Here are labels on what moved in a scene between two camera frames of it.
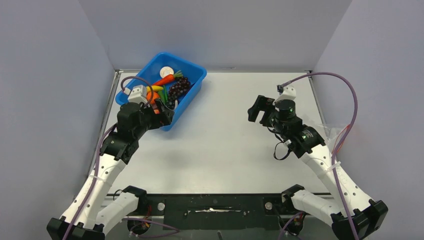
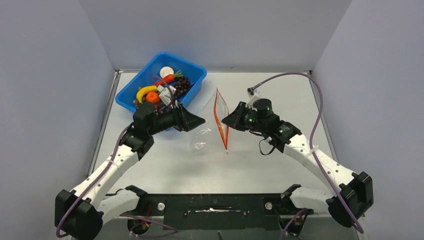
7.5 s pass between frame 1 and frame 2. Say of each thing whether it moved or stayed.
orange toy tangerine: stayed
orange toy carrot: stayed
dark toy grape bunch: stayed
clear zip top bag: moved
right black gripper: moved
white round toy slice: stayed
